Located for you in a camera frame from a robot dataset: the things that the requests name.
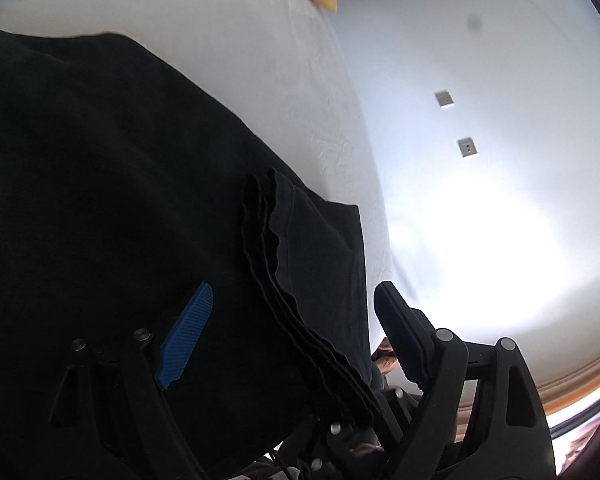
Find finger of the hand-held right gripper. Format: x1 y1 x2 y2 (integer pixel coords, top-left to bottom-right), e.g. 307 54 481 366
280 387 426 480

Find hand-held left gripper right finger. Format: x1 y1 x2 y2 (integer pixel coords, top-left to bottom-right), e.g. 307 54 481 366
374 281 557 480

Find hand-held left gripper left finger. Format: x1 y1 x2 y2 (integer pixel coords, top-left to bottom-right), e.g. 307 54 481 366
49 281 214 480

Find black pants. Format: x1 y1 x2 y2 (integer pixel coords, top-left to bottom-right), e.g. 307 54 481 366
0 27 381 480

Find bed with white sheet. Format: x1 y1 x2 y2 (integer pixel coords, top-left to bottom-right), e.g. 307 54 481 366
0 0 396 361

